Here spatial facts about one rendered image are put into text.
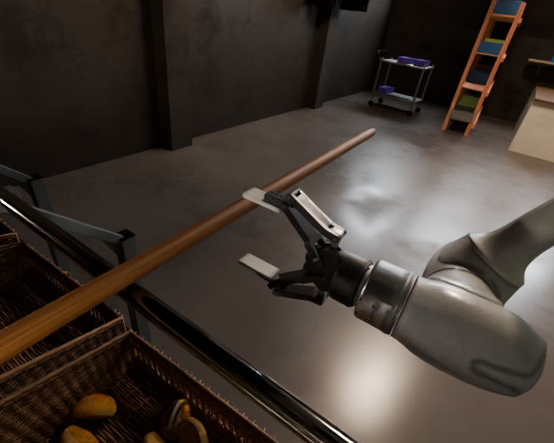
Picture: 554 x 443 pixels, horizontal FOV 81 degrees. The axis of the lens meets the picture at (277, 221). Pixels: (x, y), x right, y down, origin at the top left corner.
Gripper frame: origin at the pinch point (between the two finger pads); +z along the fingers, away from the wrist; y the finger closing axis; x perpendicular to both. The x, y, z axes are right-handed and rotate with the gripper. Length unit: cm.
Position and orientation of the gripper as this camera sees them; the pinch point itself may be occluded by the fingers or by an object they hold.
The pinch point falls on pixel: (251, 229)
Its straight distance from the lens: 54.8
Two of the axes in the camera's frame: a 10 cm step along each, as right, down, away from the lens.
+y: -1.1, 8.3, 5.5
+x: 5.5, -4.1, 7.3
